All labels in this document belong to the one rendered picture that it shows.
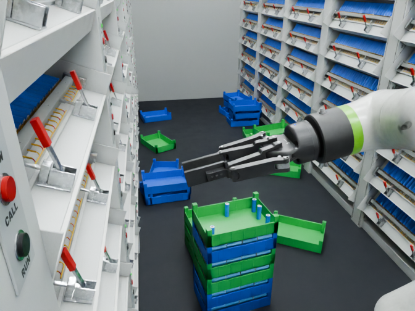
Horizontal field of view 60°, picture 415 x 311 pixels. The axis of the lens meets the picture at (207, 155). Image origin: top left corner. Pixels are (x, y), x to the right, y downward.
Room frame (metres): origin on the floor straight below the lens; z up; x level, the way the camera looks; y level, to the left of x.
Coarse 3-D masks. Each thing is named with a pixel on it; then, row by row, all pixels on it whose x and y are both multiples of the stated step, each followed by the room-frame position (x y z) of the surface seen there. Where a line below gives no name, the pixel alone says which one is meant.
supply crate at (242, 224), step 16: (256, 192) 1.36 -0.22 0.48; (192, 208) 1.26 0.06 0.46; (208, 208) 1.29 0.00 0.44; (224, 208) 1.31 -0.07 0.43; (240, 208) 1.34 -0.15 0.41; (256, 208) 1.34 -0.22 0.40; (208, 224) 1.22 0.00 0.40; (224, 224) 1.22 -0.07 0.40; (240, 224) 1.22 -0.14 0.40; (256, 224) 1.22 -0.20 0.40; (272, 224) 1.17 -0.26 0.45; (208, 240) 1.08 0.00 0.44; (224, 240) 1.10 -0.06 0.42; (240, 240) 1.12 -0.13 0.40
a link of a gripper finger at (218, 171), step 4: (216, 168) 0.55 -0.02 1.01; (220, 168) 0.54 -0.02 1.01; (224, 168) 0.54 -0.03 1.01; (228, 168) 0.54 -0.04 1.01; (208, 172) 0.54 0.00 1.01; (212, 172) 0.54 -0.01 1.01; (216, 172) 0.54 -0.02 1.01; (220, 172) 0.54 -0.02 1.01; (224, 172) 0.54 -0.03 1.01; (228, 172) 0.53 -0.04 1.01; (236, 172) 0.52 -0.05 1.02; (208, 176) 0.54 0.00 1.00; (212, 176) 0.54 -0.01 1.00; (216, 176) 0.54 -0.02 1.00; (220, 176) 0.54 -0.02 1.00; (224, 176) 0.54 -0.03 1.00; (228, 176) 0.54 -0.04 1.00; (236, 176) 0.52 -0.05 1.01; (208, 180) 0.54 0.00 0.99
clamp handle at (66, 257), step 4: (64, 248) 0.39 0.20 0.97; (64, 252) 0.38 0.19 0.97; (68, 252) 0.39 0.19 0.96; (64, 256) 0.38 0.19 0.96; (68, 256) 0.39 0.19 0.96; (64, 260) 0.38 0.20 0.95; (68, 260) 0.38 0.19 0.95; (72, 260) 0.39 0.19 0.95; (68, 264) 0.38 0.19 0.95; (72, 264) 0.38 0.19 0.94; (76, 264) 0.39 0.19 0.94; (68, 268) 0.38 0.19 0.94; (72, 268) 0.38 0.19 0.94; (76, 268) 0.39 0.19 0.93; (72, 272) 0.38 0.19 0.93; (76, 272) 0.39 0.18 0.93; (76, 276) 0.38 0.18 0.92; (80, 276) 0.39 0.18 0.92; (80, 280) 0.39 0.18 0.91; (76, 284) 0.39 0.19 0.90; (80, 284) 0.38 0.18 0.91; (84, 284) 0.39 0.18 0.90
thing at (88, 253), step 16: (96, 144) 0.82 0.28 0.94; (96, 160) 0.82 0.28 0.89; (112, 160) 0.83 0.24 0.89; (96, 176) 0.75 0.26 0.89; (112, 176) 0.77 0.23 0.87; (80, 192) 0.66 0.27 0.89; (80, 208) 0.60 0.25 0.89; (96, 208) 0.62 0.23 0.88; (80, 224) 0.55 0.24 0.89; (96, 224) 0.57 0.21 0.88; (80, 240) 0.51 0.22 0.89; (96, 240) 0.52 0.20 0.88; (80, 256) 0.47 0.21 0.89; (96, 256) 0.48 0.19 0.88; (80, 272) 0.43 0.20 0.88; (96, 272) 0.44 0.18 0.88; (96, 288) 0.41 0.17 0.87; (64, 304) 0.37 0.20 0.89; (80, 304) 0.37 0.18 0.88; (96, 304) 0.38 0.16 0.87
